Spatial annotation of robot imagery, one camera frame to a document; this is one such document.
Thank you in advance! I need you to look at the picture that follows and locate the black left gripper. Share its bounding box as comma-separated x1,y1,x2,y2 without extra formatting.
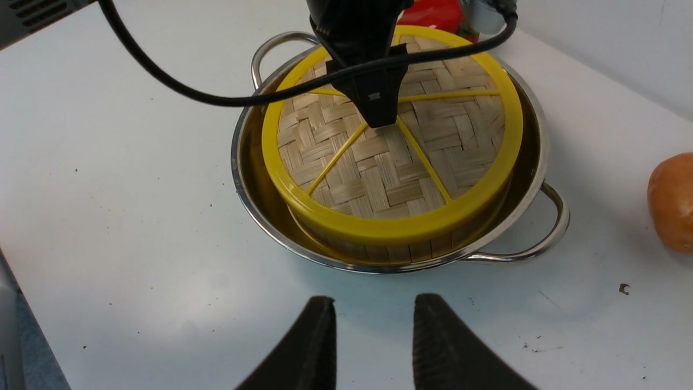
307,1,414,128

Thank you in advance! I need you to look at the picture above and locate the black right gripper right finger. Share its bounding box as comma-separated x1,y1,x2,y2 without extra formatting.
413,294,535,389

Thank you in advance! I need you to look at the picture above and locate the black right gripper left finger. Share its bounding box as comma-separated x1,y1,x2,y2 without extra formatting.
237,296,337,389

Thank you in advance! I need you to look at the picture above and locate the bamboo steamer basket yellow rim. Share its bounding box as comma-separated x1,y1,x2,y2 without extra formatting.
288,179,512,267

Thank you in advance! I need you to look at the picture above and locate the stainless steel pot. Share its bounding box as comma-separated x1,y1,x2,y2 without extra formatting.
230,59,570,275

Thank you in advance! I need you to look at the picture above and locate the red bell pepper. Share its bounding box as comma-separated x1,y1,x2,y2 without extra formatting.
397,0,479,43

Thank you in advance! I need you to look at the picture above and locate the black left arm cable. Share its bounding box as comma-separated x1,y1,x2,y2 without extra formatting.
97,0,519,107

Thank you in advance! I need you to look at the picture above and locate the woven bamboo steamer lid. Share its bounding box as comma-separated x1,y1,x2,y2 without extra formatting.
262,53,523,246

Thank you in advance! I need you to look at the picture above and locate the brown potato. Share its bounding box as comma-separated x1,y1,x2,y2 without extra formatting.
648,152,692,254

